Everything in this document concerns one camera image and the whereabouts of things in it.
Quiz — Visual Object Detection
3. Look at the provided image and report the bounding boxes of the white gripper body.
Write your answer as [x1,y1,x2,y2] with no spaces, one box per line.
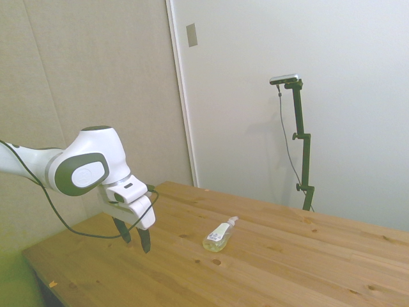
[97,187,157,232]

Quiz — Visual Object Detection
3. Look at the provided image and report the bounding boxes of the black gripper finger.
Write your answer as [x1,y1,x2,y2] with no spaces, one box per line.
[135,225,152,255]
[112,216,133,248]

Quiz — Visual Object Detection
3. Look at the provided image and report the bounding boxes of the clear sanitizer pump bottle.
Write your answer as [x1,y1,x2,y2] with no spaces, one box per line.
[201,216,240,253]

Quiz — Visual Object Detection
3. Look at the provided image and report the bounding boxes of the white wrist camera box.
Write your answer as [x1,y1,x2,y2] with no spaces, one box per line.
[105,177,150,204]

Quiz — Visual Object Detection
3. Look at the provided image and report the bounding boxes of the white vertical wall trim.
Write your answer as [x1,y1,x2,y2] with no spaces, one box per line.
[165,0,201,188]

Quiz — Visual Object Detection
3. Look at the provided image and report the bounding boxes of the grey wall plate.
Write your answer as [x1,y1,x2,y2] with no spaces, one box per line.
[186,22,199,48]

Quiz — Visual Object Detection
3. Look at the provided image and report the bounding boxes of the silver exterior camera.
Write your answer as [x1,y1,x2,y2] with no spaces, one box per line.
[269,73,301,86]

